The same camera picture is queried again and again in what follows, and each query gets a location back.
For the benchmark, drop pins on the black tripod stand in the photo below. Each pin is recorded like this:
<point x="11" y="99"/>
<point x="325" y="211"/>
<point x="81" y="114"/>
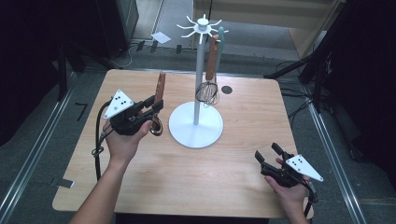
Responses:
<point x="317" y="56"/>

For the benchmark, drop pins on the white hook rack stand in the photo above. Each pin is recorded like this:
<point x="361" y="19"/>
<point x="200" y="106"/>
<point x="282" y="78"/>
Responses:
<point x="196" y="130"/>

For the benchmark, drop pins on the aluminium floor rail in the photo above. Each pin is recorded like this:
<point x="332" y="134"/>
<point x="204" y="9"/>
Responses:
<point x="37" y="146"/>
<point x="333" y="155"/>

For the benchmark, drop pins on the person's right hand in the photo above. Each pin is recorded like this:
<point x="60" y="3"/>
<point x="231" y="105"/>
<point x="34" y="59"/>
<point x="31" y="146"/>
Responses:
<point x="291" y="197"/>

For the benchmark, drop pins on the dark metal cabinet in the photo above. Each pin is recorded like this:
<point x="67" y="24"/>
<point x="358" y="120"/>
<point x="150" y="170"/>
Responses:
<point x="123" y="25"/>

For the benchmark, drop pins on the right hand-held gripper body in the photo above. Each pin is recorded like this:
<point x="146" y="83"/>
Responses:
<point x="302" y="168"/>

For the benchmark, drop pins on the white paper sheet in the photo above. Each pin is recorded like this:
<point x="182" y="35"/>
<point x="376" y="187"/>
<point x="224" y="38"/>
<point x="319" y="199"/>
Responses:
<point x="161" y="37"/>

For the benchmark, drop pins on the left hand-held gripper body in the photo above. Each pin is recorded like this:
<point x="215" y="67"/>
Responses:
<point x="120" y="105"/>

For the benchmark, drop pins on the small black floor block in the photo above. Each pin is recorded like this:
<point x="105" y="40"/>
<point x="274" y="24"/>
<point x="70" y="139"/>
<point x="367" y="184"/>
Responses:
<point x="178" y="49"/>
<point x="154" y="46"/>
<point x="140" y="45"/>

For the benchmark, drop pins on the person's left hand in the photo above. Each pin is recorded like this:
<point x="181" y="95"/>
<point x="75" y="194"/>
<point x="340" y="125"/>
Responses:
<point x="124" y="146"/>

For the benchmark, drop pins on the round dark table grommet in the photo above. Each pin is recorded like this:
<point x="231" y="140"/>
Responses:
<point x="226" y="90"/>

